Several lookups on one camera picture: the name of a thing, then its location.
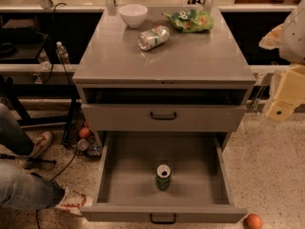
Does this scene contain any person leg in jeans upper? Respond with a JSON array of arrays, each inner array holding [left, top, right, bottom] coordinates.
[[0, 104, 34, 156]]

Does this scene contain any open grey bottom drawer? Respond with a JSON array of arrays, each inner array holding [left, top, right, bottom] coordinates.
[[82, 132, 247, 224]]

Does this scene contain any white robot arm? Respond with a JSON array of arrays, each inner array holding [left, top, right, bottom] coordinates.
[[258, 0, 305, 123]]

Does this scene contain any silver soda can lying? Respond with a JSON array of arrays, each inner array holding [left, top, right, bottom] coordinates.
[[138, 26, 170, 52]]

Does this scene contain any green chip bag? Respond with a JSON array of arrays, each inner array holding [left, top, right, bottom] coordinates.
[[163, 9, 214, 33]]

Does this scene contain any white bowl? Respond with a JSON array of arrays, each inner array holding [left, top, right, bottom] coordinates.
[[119, 4, 148, 28]]

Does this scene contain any black wire basket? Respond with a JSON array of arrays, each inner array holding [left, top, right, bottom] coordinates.
[[62, 101, 101, 157]]

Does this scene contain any person leg in jeans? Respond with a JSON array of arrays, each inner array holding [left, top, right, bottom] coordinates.
[[0, 104, 34, 156], [0, 162, 65, 210]]

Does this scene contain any orange ball on floor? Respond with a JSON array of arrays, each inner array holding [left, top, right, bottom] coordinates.
[[246, 214, 263, 229]]

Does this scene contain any black cable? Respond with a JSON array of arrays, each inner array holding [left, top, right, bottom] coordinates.
[[34, 2, 80, 229]]

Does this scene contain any clear water bottle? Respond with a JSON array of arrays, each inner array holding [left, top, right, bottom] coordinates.
[[56, 41, 71, 65]]

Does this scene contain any white orange sneaker back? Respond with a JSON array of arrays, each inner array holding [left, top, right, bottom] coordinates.
[[20, 131, 52, 170]]

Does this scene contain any black side table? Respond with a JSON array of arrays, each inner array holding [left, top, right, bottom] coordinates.
[[0, 16, 80, 129]]

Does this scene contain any green soda can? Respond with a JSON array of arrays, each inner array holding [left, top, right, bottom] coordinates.
[[155, 164, 172, 191]]

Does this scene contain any white orange sneaker front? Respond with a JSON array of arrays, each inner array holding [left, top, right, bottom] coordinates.
[[55, 188, 92, 216]]

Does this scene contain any closed grey middle drawer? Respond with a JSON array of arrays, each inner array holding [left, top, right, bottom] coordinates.
[[81, 104, 246, 132]]

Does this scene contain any white orange sneaker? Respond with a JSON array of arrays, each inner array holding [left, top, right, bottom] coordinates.
[[55, 188, 92, 216], [20, 131, 52, 170]]

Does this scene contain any grey drawer cabinet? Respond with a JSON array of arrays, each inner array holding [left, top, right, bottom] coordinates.
[[73, 7, 254, 145]]

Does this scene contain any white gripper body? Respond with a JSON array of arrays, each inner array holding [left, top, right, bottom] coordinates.
[[273, 64, 305, 108]]

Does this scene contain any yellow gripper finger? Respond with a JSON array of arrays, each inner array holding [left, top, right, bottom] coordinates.
[[265, 101, 295, 122]]

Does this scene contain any orange fruit in basket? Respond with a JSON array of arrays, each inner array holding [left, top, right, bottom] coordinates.
[[78, 127, 92, 139]]

